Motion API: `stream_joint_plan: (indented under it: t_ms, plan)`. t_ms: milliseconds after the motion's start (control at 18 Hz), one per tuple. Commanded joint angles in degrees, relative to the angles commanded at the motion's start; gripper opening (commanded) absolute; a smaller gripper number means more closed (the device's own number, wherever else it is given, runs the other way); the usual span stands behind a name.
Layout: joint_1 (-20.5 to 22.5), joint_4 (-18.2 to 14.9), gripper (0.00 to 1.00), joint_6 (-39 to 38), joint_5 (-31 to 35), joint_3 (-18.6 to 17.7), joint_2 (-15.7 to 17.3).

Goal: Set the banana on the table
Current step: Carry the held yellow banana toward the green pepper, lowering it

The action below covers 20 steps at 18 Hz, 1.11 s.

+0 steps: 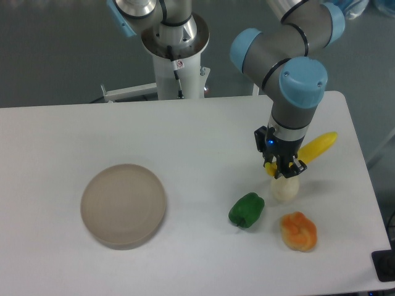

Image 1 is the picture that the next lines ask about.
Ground white metal bracket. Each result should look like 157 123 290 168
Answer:
101 83 157 102

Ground blue plastic bag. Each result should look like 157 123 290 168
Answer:
332 0 369 20

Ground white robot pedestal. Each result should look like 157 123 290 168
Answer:
141 13 210 101

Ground orange braided bread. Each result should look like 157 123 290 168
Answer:
280 212 317 252

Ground black device at table edge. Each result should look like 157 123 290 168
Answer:
371 250 394 282

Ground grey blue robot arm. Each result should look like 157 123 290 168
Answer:
107 1 345 178

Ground white pear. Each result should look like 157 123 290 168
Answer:
270 176 300 202

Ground green bell pepper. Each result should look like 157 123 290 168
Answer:
228 192 265 228

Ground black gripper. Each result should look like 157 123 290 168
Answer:
254 125 307 179

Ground clear plastic bag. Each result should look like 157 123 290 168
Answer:
373 0 395 17

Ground yellow banana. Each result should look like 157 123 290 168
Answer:
265 131 338 177

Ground beige round plate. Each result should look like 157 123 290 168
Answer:
80 164 167 250

